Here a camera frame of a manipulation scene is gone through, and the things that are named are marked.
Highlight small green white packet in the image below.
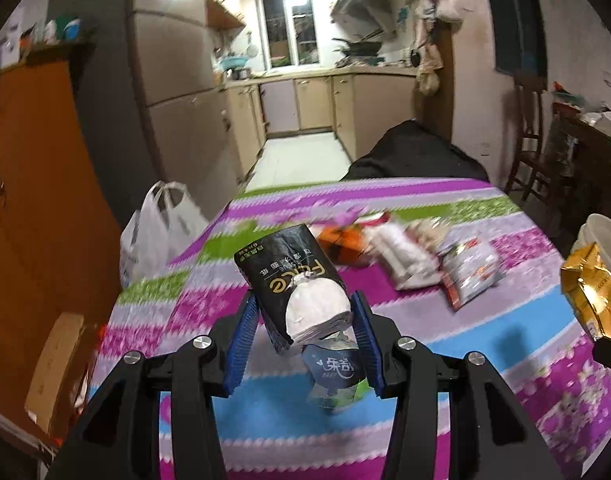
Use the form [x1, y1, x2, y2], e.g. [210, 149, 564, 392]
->
[301, 332, 371, 413]

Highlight white knotted cloth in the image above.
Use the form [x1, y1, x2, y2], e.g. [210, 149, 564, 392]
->
[285, 272, 353, 344]

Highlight gold foil wrapper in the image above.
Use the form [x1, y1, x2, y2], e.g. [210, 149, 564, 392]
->
[560, 243, 611, 341]

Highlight black snack packet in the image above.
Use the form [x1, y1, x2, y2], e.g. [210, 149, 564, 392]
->
[234, 224, 348, 354]

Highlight orange carton box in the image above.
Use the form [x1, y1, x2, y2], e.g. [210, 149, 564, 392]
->
[316, 224, 371, 266]

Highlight clear plastic wrapper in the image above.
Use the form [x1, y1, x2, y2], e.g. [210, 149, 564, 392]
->
[405, 217, 452, 254]

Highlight silver snack bag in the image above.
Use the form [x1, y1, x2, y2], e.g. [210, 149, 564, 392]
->
[439, 236, 504, 311]

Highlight kitchen base cabinets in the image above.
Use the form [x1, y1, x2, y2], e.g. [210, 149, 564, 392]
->
[224, 66, 416, 177]

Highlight kitchen window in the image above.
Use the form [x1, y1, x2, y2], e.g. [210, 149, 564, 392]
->
[258, 0, 319, 68]

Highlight white red medicine box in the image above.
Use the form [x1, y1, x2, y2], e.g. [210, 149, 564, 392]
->
[366, 222, 441, 290]

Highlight white plastic bucket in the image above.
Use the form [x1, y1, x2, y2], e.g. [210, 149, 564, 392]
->
[571, 214, 611, 272]

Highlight floral striped tablecloth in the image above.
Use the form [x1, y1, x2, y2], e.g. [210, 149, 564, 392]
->
[92, 178, 611, 479]

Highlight white plastic shopping bag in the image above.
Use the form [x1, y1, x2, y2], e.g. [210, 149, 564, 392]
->
[119, 181, 208, 289]

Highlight black cloth covered object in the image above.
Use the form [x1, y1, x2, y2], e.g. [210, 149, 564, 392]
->
[343, 119, 490, 182]

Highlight dark wooden chair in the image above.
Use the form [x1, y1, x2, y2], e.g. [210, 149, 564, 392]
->
[505, 72, 563, 212]

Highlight dark wooden table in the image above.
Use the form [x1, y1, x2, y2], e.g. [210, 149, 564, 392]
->
[552, 102, 611, 231]

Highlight brown wooden wardrobe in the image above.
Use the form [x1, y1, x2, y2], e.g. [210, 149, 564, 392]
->
[0, 41, 125, 441]

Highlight cardboard box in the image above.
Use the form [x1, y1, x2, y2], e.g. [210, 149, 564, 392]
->
[25, 312, 90, 439]

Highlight grey refrigerator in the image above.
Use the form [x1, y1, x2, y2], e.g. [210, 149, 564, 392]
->
[48, 0, 240, 226]

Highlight black wok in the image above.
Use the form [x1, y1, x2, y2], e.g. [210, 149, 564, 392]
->
[334, 38, 383, 58]

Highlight range hood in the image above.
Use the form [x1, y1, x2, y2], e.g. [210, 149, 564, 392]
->
[330, 0, 397, 39]

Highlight hanging white plastic bag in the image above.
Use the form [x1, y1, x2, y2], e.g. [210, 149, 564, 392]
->
[435, 0, 463, 24]

